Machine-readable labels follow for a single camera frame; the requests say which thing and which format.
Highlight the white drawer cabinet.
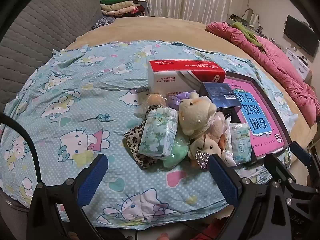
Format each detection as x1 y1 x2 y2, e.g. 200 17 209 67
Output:
285 47 313 80

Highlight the small tan teddy bear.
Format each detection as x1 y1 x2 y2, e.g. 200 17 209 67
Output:
188 136 223 165

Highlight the black flat monitor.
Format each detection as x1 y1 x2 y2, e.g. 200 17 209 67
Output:
283 15 320 57

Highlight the black cable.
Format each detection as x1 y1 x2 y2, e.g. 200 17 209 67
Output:
0 112 43 188

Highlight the large cream teddy bear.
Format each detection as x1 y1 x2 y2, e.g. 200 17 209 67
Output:
178 96 218 137

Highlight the dark floral cloth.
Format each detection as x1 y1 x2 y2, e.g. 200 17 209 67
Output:
91 16 115 30

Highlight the peach sponge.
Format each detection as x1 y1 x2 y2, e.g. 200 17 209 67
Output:
146 93 167 109

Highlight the beige bed sheet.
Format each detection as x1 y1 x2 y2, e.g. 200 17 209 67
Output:
66 16 317 170

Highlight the grey quilted headboard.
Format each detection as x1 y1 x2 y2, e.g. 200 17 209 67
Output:
0 0 103 110

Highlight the pink book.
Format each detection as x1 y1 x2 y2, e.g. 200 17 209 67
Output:
225 79 285 158

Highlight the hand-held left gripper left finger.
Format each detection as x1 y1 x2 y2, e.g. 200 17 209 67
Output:
26 154 109 240

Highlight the dark shallow tray box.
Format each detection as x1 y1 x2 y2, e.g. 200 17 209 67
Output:
224 77 292 160

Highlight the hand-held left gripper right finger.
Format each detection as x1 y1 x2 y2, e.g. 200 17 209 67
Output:
209 154 275 240

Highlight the stack of folded clothes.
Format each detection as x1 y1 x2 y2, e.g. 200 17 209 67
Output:
100 0 148 18

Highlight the orange plush toy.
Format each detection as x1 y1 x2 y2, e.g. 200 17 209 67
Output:
217 137 227 153

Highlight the oval mirror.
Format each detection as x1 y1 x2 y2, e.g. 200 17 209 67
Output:
244 9 260 27

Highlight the leopard print scrunchie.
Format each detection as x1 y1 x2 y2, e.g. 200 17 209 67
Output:
124 106 160 169

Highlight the floral tissue pack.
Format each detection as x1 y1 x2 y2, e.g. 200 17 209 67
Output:
230 122 252 165
138 107 179 160

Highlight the cartoon cat printed blanket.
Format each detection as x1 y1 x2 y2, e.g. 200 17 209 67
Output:
0 40 299 230

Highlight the pink quilt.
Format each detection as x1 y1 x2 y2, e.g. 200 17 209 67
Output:
205 21 318 123

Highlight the red and white tissue box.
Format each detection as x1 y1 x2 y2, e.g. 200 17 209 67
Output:
147 60 227 97

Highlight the green sponge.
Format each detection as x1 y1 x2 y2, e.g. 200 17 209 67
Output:
162 130 192 172

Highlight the purple scrunchie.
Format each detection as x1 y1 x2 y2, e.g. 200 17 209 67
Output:
167 91 199 110

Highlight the green cloth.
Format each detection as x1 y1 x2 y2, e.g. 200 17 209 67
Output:
230 21 265 49

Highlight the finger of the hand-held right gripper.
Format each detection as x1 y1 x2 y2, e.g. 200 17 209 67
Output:
290 141 314 180
264 152 304 200

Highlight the silver rhinestone charm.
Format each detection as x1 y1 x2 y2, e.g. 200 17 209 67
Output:
194 148 211 171

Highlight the dark blue box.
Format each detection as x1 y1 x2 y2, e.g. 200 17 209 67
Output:
199 82 242 117

